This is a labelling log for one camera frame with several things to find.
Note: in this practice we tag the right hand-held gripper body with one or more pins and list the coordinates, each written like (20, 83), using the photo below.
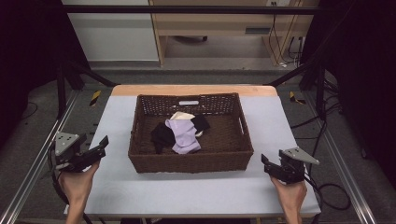
(290, 165)

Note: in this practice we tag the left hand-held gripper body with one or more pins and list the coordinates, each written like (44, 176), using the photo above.
(67, 148)

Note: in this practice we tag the small black cloth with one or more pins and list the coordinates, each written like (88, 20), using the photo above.
(200, 123)

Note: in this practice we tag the brown wicker basket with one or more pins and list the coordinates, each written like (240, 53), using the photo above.
(190, 133)

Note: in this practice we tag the lilac cloth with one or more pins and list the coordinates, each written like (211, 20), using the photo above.
(185, 136)

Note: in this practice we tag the cream cloth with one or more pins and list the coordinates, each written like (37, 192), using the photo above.
(182, 116)

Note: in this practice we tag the person's right hand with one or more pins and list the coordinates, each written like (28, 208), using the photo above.
(291, 194)

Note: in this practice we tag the person's left hand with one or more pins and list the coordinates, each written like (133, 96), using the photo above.
(77, 183)

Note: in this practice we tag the yellow black striped tape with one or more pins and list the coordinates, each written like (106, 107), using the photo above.
(295, 97)
(95, 97)

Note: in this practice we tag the grey table mat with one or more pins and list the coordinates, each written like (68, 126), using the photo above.
(118, 186)

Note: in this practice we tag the white cabinet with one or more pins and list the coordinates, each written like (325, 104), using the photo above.
(112, 31)

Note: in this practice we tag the wooden desk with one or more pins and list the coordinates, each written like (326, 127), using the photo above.
(218, 25)

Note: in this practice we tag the aluminium rail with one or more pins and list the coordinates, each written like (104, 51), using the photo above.
(34, 161)
(339, 158)

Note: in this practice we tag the black metal frame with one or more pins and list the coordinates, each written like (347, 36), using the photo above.
(186, 9)

